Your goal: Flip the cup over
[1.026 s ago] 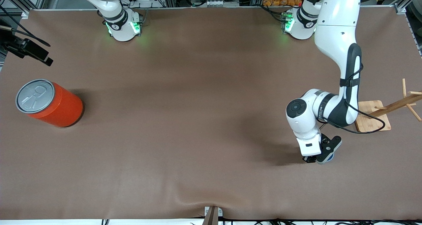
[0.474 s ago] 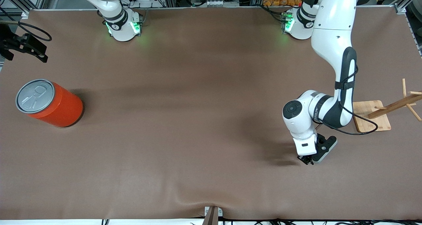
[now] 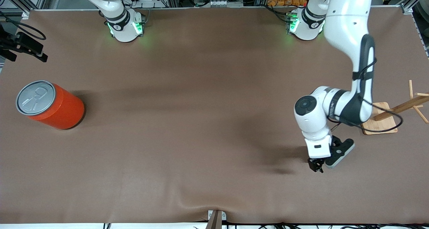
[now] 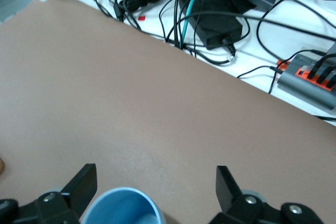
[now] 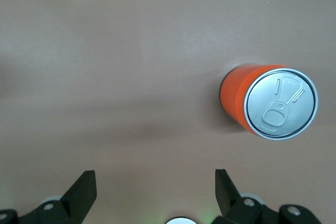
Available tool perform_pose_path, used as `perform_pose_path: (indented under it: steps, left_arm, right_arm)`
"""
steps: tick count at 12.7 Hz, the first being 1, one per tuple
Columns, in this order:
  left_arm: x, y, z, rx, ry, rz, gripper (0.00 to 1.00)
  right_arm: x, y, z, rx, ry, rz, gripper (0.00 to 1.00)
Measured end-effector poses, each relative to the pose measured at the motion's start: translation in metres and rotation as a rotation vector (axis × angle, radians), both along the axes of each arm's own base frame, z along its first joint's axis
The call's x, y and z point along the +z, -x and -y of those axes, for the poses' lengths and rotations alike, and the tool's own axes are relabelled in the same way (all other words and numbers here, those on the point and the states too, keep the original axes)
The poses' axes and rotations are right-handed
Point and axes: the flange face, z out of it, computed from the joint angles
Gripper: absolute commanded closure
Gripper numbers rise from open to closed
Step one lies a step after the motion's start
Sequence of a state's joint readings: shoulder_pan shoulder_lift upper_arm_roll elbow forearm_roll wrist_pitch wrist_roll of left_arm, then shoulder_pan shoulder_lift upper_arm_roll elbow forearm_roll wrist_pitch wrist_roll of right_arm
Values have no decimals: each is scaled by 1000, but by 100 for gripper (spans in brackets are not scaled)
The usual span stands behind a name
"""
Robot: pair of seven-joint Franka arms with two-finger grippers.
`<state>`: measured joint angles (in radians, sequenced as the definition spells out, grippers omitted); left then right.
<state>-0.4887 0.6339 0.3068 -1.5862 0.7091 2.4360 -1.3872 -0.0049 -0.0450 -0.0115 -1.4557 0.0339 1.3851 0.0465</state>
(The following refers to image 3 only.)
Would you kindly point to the wooden cup stand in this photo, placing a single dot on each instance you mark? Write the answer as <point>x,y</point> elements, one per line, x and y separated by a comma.
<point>382,121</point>

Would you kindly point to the orange can with silver lid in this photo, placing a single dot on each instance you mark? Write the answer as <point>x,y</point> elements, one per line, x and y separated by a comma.
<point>57,111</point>

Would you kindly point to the brown table cloth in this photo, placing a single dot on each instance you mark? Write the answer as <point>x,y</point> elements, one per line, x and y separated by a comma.
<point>201,155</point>

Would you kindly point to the white connector block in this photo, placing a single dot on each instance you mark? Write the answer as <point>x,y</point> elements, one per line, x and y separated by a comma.
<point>224,3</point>

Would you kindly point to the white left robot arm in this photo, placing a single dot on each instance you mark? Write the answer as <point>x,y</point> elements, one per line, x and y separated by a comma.
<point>345,21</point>

